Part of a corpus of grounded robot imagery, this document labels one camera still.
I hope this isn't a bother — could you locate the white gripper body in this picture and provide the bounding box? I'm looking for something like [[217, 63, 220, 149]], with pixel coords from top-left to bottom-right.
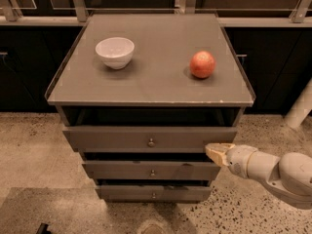
[[226, 145, 257, 179]]

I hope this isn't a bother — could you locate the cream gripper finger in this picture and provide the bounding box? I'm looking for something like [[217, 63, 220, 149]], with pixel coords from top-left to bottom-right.
[[205, 143, 234, 167]]

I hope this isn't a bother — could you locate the grey top drawer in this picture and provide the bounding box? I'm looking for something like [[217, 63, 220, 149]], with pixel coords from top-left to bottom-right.
[[63, 126, 237, 153]]

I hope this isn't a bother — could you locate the grey drawer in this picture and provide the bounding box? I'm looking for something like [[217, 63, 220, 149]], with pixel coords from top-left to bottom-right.
[[83, 153, 220, 180], [96, 180, 212, 203], [63, 126, 237, 153]]

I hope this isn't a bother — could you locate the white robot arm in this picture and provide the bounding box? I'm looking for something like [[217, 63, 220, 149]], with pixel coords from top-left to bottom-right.
[[205, 143, 312, 210]]

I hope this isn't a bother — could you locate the grey drawer cabinet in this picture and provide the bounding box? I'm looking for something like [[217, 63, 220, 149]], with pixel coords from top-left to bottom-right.
[[43, 13, 256, 204]]

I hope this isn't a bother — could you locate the grey middle drawer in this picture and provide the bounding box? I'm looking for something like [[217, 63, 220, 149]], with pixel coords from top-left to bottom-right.
[[83, 153, 220, 180]]

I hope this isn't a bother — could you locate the grey bottom drawer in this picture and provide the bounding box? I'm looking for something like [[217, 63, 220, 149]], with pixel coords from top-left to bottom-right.
[[96, 180, 212, 203]]

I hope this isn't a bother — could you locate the red apple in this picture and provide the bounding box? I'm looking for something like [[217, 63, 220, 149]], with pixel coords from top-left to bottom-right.
[[189, 51, 215, 79]]

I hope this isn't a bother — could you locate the round floor base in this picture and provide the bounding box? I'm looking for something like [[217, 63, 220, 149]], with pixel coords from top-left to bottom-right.
[[136, 221, 165, 234]]

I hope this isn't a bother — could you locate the white ceramic bowl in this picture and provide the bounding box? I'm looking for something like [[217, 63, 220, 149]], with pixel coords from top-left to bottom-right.
[[96, 37, 135, 69]]

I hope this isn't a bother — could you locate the small black floor object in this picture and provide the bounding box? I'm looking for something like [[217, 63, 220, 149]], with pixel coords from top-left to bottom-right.
[[36, 223, 52, 234]]

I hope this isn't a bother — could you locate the white cylindrical post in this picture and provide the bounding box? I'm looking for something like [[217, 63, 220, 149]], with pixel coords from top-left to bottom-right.
[[285, 78, 312, 129]]

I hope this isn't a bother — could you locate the metal railing frame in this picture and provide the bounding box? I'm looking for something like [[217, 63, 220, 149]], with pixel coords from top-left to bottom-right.
[[1, 0, 312, 28]]

